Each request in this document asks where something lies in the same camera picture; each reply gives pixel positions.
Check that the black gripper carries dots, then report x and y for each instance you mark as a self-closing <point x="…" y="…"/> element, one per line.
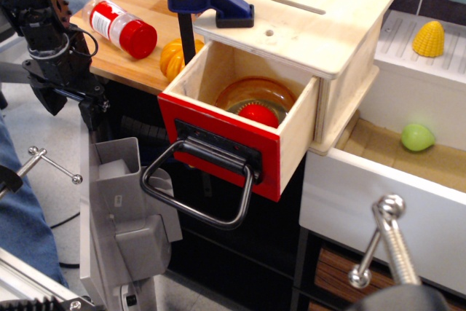
<point x="59" y="69"/>

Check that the white toy sink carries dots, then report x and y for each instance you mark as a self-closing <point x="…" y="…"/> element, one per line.
<point x="370" y="160"/>

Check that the left metal clamp screw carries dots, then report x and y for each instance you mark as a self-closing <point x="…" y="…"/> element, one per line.
<point x="13" y="180"/>

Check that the red-fronted wooden drawer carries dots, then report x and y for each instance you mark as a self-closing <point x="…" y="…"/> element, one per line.
<point x="191" y="97"/>

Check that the blue bar clamp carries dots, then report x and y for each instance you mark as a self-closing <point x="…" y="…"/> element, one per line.
<point x="229" y="14"/>

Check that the right metal clamp screw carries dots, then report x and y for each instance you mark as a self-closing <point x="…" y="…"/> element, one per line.
<point x="387" y="211"/>

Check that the yellow toy corn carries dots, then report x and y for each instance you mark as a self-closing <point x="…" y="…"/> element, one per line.
<point x="429" y="40"/>

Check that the black metal drawer handle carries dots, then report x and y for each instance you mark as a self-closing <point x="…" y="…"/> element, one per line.
<point x="200" y="199"/>

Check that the red toy tomato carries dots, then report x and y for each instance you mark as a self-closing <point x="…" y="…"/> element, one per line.
<point x="260" y="114"/>

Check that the metal clamp screw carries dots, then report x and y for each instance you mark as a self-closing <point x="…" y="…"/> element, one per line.
<point x="387" y="211"/>
<point x="13" y="180"/>

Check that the orange toy pumpkin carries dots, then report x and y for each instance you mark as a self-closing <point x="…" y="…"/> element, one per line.
<point x="171" y="61"/>

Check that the red spice jar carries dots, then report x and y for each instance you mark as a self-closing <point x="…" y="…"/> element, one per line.
<point x="123" y="29"/>

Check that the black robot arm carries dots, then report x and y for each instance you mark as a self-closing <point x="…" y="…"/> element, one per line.
<point x="22" y="13"/>

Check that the blue jeans leg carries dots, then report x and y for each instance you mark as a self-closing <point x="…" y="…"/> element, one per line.
<point x="26" y="234"/>

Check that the amber glass bowl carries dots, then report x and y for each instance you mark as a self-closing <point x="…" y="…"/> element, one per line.
<point x="260" y="90"/>

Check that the wooden box housing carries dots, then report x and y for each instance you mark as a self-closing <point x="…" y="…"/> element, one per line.
<point x="332" y="40"/>

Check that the green toy pear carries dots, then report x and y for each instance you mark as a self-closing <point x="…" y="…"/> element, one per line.
<point x="416" y="137"/>

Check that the grey metal bracket stand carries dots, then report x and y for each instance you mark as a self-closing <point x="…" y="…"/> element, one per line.
<point x="125" y="235"/>

